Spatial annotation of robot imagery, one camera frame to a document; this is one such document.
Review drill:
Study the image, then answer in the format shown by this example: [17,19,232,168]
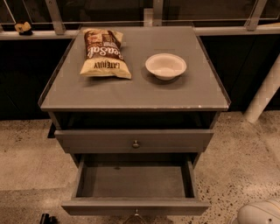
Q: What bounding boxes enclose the grey drawer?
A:
[61,153,210,216]
[55,129,214,154]

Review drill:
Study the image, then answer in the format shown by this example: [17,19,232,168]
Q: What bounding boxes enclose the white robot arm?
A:
[227,198,280,224]

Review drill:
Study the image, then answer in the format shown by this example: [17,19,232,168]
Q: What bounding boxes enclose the grey drawer cabinet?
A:
[38,25,232,176]

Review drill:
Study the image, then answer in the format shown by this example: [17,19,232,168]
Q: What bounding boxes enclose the grey top drawer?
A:
[55,129,214,154]

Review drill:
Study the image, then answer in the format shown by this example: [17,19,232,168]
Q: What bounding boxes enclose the white paper bowl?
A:
[145,53,187,81]

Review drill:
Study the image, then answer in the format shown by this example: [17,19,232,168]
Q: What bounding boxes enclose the sea salt chips bag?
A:
[80,28,132,80]

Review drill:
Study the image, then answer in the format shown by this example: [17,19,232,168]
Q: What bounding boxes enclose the metal window railing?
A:
[0,0,280,40]

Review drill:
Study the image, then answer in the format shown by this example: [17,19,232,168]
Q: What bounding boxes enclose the white diagonal pole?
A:
[244,54,280,123]

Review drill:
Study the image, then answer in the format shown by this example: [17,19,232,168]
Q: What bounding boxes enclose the small yellow black object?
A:
[14,22,32,36]

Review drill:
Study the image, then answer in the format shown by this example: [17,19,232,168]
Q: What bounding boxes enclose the black object on floor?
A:
[39,213,58,224]

